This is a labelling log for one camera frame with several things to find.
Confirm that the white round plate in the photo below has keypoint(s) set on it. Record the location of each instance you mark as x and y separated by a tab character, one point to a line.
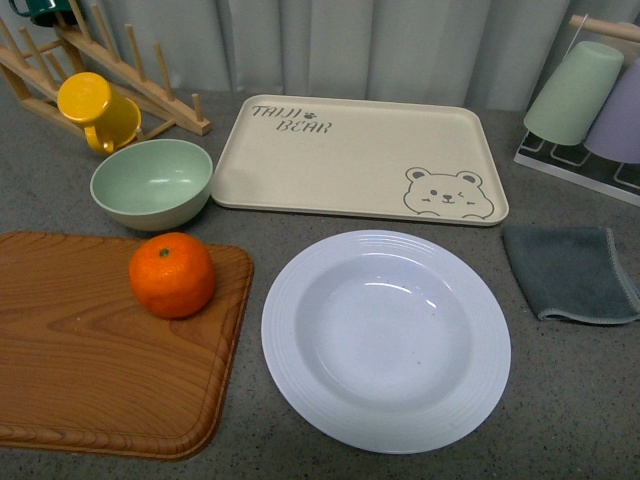
386	342

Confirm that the orange fruit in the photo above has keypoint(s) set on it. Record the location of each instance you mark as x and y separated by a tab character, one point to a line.
172	275

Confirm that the beige bear tray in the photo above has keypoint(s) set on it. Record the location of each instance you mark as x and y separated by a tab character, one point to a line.
360	158

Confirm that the light green bowl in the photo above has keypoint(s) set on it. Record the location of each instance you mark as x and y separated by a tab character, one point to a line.
154	185

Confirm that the yellow mug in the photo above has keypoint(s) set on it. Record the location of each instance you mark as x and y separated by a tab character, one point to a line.
108	119

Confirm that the grey folded cloth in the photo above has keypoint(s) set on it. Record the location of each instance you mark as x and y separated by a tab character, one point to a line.
572	274

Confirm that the wooden cutting board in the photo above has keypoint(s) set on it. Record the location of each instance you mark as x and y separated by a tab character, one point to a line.
85	368

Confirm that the light green cup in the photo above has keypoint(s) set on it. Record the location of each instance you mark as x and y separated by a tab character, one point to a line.
574	94

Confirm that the white cup stand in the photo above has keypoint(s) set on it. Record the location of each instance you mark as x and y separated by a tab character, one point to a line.
575	163

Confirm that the purple cup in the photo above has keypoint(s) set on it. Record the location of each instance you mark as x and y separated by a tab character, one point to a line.
614	134

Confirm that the wooden dish rack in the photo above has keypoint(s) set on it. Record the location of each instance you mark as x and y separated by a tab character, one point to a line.
35	75

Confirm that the dark green mug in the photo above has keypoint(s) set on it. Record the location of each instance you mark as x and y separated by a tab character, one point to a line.
43	13

